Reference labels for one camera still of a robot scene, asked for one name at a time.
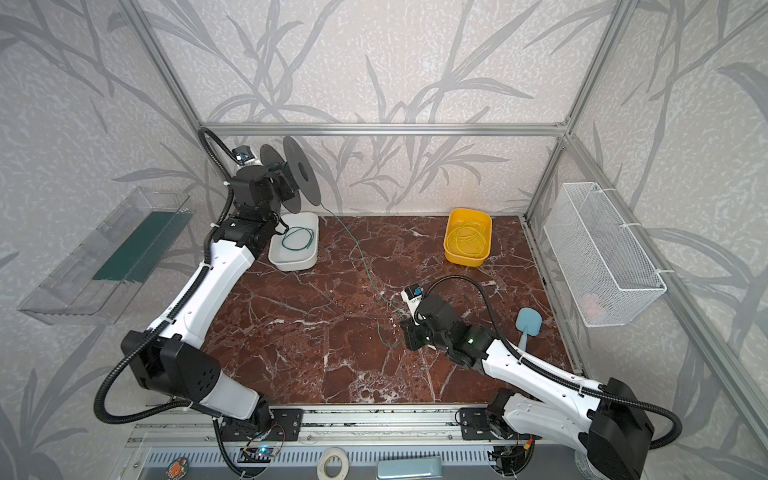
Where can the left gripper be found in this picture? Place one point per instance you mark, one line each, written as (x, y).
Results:
(284, 182)

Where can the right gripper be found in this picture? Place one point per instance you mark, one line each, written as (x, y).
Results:
(411, 335)

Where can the grey perforated spool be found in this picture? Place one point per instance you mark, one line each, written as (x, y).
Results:
(300, 166)

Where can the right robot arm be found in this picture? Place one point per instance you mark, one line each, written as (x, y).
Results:
(605, 422)

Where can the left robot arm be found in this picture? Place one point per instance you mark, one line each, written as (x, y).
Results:
(167, 357)

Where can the white plastic bin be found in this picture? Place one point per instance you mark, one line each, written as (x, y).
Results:
(297, 248)

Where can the yellow plastic bin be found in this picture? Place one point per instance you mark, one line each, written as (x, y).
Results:
(468, 237)

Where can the light blue spatula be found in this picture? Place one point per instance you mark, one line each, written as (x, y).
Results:
(528, 323)

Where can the light blue box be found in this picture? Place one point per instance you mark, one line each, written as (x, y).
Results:
(410, 469)

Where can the white tape roll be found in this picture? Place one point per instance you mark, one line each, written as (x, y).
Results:
(334, 464)

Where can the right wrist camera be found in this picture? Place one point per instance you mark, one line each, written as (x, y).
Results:
(412, 295)

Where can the white wire basket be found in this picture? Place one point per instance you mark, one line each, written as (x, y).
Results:
(609, 274)

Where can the clear wall shelf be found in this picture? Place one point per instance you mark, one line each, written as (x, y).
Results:
(95, 284)

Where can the aluminium mounting rail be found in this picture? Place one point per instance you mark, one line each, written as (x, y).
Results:
(417, 424)

